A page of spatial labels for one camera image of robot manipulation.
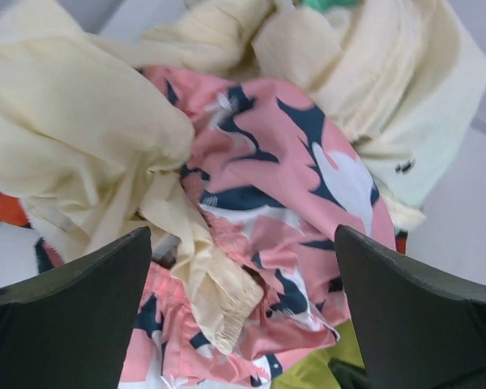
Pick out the orange black patterned cloth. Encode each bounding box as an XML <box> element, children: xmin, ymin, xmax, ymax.
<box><xmin>0</xmin><ymin>192</ymin><xmax>30</xmax><ymax>229</ymax></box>

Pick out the yellow green cloth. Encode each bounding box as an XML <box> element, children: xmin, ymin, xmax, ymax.
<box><xmin>271</xmin><ymin>320</ymin><xmax>365</xmax><ymax>389</ymax></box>

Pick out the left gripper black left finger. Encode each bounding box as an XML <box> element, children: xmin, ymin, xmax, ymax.
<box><xmin>0</xmin><ymin>227</ymin><xmax>151</xmax><ymax>389</ymax></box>

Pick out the mint green cloth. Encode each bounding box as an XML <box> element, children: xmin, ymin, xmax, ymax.
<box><xmin>299</xmin><ymin>0</ymin><xmax>361</xmax><ymax>13</ymax></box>

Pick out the pink patterned cloth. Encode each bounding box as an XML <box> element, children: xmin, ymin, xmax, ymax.
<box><xmin>23</xmin><ymin>66</ymin><xmax>394</xmax><ymax>388</ymax></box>

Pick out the cream yellow cloth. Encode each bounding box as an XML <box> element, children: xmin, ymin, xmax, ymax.
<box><xmin>0</xmin><ymin>1</ymin><xmax>486</xmax><ymax>353</ymax></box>

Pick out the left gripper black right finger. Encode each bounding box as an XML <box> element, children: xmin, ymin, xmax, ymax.
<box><xmin>335</xmin><ymin>225</ymin><xmax>486</xmax><ymax>388</ymax></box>

